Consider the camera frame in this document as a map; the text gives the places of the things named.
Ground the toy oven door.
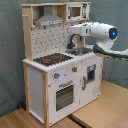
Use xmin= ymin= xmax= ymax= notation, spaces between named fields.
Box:
xmin=49 ymin=75 xmax=80 ymax=125

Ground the right red oven knob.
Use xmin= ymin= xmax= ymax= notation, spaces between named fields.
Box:
xmin=72 ymin=66 xmax=77 ymax=72

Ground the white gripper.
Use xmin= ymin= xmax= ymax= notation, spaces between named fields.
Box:
xmin=70 ymin=23 xmax=91 ymax=36

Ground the grey toy sink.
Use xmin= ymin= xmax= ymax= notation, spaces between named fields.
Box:
xmin=65 ymin=47 xmax=93 ymax=55

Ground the white cabinet door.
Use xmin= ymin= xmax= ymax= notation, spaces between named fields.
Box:
xmin=80 ymin=56 xmax=102 ymax=106

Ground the wooden toy kitchen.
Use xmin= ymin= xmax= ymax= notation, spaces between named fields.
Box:
xmin=20 ymin=1 xmax=107 ymax=128

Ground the black toy stovetop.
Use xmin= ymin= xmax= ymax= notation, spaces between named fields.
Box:
xmin=34 ymin=53 xmax=71 ymax=67

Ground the left red oven knob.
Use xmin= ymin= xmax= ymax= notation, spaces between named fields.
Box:
xmin=54 ymin=73 xmax=60 ymax=79

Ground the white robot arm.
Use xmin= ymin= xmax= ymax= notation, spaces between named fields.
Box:
xmin=70 ymin=22 xmax=128 ymax=60

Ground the black toy faucet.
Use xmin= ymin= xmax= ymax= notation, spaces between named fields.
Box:
xmin=67 ymin=34 xmax=82 ymax=49

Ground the red oven knob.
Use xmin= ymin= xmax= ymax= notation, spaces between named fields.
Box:
xmin=72 ymin=66 xmax=77 ymax=72
xmin=54 ymin=73 xmax=60 ymax=79

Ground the grey range hood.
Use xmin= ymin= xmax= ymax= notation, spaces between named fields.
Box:
xmin=35 ymin=5 xmax=64 ymax=27

